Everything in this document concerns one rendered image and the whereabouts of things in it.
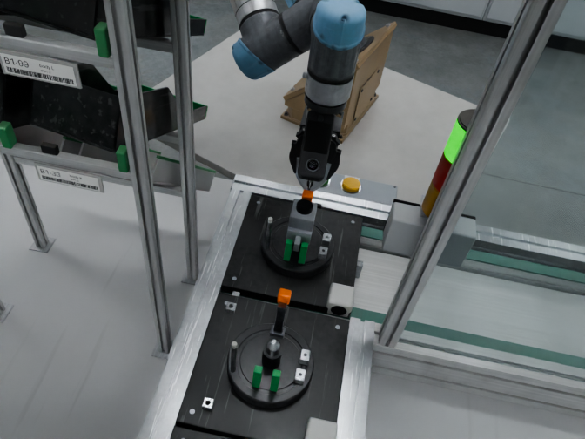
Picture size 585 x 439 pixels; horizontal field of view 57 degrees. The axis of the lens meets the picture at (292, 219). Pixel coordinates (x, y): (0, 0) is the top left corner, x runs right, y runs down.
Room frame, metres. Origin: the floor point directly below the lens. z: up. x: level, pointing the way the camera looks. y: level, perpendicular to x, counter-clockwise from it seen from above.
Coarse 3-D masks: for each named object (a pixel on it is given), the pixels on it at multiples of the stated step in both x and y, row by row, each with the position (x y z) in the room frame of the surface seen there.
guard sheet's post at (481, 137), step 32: (544, 0) 0.50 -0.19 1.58; (512, 32) 0.51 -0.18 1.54; (544, 32) 0.49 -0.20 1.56; (512, 64) 0.50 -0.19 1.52; (512, 96) 0.49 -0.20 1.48; (480, 128) 0.50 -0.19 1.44; (480, 160) 0.49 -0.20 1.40; (448, 192) 0.50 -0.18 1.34; (448, 224) 0.49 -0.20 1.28; (416, 256) 0.50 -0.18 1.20; (416, 288) 0.49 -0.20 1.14; (384, 320) 0.52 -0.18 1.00
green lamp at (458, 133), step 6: (456, 120) 0.55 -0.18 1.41; (456, 126) 0.54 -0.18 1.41; (456, 132) 0.53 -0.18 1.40; (462, 132) 0.53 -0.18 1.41; (450, 138) 0.54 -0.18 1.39; (456, 138) 0.53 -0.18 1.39; (462, 138) 0.52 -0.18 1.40; (450, 144) 0.53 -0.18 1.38; (456, 144) 0.53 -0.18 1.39; (444, 150) 0.54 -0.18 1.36; (450, 150) 0.53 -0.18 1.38; (456, 150) 0.52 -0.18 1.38; (450, 156) 0.53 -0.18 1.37
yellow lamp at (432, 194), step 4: (432, 180) 0.55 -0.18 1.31; (432, 184) 0.54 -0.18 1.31; (428, 188) 0.54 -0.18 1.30; (432, 188) 0.53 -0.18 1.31; (428, 192) 0.54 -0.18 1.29; (432, 192) 0.53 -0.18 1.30; (436, 192) 0.53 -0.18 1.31; (428, 196) 0.53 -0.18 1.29; (432, 196) 0.53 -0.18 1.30; (436, 196) 0.52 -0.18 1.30; (424, 200) 0.54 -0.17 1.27; (428, 200) 0.53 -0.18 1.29; (432, 200) 0.53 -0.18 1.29; (424, 204) 0.54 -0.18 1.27; (428, 204) 0.53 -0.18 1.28; (432, 204) 0.52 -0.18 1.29; (424, 208) 0.53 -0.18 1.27; (428, 208) 0.53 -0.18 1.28; (432, 208) 0.52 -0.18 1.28; (424, 212) 0.53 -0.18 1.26; (428, 212) 0.53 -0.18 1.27; (428, 216) 0.52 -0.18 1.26
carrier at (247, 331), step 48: (240, 336) 0.45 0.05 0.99; (288, 336) 0.47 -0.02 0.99; (336, 336) 0.49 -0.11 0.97; (192, 384) 0.37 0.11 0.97; (240, 384) 0.37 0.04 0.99; (288, 384) 0.38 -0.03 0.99; (336, 384) 0.40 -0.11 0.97; (240, 432) 0.30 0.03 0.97; (288, 432) 0.32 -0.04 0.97; (336, 432) 0.32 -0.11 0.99
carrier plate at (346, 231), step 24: (264, 216) 0.74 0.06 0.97; (336, 216) 0.77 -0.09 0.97; (240, 240) 0.67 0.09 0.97; (336, 240) 0.71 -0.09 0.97; (240, 264) 0.61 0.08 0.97; (264, 264) 0.62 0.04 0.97; (336, 264) 0.65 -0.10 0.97; (240, 288) 0.56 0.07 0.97; (264, 288) 0.57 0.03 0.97; (288, 288) 0.58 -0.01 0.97; (312, 288) 0.58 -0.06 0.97
